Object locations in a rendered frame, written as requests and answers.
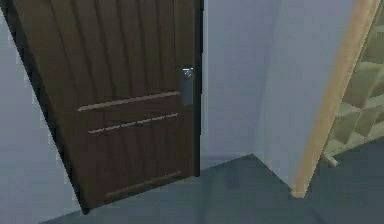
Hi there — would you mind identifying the dark brown room door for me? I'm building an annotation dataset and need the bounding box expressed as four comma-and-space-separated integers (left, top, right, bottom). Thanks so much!
0, 0, 205, 215

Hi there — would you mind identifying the grey door handle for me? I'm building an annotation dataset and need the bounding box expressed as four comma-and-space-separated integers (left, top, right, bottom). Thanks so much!
181, 65, 195, 107

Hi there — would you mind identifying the light wooden shelf unit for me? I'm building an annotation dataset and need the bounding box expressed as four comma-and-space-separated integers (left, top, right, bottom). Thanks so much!
290, 0, 384, 200

